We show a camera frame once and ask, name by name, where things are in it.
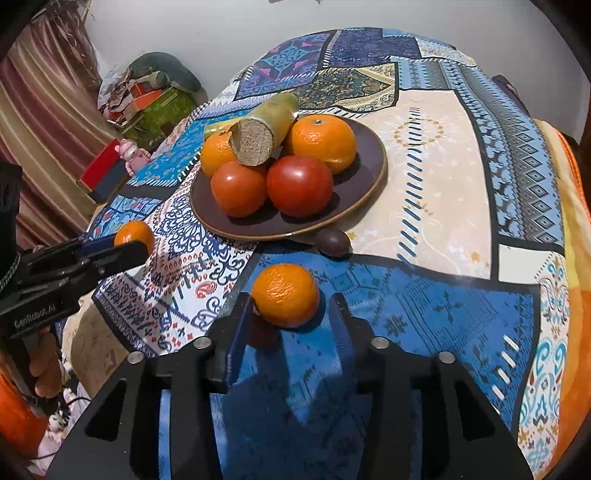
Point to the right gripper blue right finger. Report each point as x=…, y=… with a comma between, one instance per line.
x=352, y=339

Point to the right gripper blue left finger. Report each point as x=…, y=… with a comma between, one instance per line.
x=231, y=340

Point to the small tangerine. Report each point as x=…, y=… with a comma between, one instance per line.
x=286, y=295
x=135, y=231

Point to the red apple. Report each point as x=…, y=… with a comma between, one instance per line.
x=299, y=186

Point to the red-orange tomato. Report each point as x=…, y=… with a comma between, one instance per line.
x=239, y=190

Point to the medium orange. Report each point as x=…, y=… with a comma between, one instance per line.
x=325, y=137

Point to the large orange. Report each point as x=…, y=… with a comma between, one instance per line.
x=216, y=152

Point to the long yellow sugarcane piece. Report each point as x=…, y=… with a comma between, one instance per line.
x=256, y=136

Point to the short yellow sugarcane piece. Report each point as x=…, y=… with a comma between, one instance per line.
x=219, y=127

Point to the person's left hand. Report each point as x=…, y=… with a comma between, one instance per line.
x=45, y=366

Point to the dark purple grape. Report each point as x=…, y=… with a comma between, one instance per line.
x=333, y=243

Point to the dark purple round plate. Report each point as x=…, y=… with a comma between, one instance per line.
x=352, y=188

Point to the red and black box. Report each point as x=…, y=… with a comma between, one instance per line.
x=104, y=175

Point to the patterned patchwork bedspread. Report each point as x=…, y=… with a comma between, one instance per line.
x=462, y=248

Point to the pink toy figure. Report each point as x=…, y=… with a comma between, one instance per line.
x=134, y=157

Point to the striped maroon curtain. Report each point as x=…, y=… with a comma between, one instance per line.
x=50, y=124

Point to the green patterned storage box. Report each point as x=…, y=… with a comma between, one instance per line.
x=153, y=124

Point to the orange box on pile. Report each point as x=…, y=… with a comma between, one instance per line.
x=138, y=97

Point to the grey-green plush pillow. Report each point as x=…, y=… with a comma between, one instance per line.
x=166, y=64

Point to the orange yellow fleece blanket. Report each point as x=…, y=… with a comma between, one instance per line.
x=575, y=392

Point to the dark bag beside bed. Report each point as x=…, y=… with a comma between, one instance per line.
x=505, y=85

